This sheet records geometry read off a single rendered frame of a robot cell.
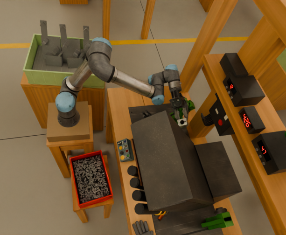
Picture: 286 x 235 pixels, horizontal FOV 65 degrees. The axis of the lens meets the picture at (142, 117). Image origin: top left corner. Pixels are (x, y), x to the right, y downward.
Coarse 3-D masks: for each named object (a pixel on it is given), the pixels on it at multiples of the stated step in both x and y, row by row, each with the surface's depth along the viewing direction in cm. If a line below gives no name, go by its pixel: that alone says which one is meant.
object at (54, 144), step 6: (90, 108) 176; (90, 114) 174; (90, 120) 171; (90, 126) 168; (90, 132) 166; (90, 138) 164; (48, 144) 156; (54, 144) 157; (60, 144) 158; (66, 144) 160; (72, 144) 161; (78, 144) 163; (84, 144) 164
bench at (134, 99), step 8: (168, 88) 195; (128, 96) 184; (136, 96) 186; (144, 96) 187; (168, 96) 191; (128, 104) 180; (136, 104) 181; (144, 104) 183; (152, 104) 184; (192, 112) 186; (112, 136) 241; (192, 136) 175; (224, 200) 153; (232, 208) 151; (232, 216) 148; (224, 232) 143; (232, 232) 143; (240, 232) 144
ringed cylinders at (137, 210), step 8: (128, 168) 89; (136, 168) 88; (136, 176) 90; (136, 184) 85; (136, 192) 84; (144, 192) 87; (136, 200) 83; (144, 200) 87; (136, 208) 82; (144, 208) 81
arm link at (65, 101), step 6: (60, 96) 141; (66, 96) 142; (72, 96) 143; (60, 102) 140; (66, 102) 140; (72, 102) 141; (60, 108) 140; (66, 108) 140; (72, 108) 143; (60, 114) 147; (66, 114) 145; (72, 114) 149
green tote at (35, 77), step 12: (36, 36) 194; (60, 36) 195; (36, 48) 198; (36, 72) 174; (48, 72) 174; (60, 72) 176; (48, 84) 188; (60, 84) 188; (84, 84) 190; (96, 84) 190
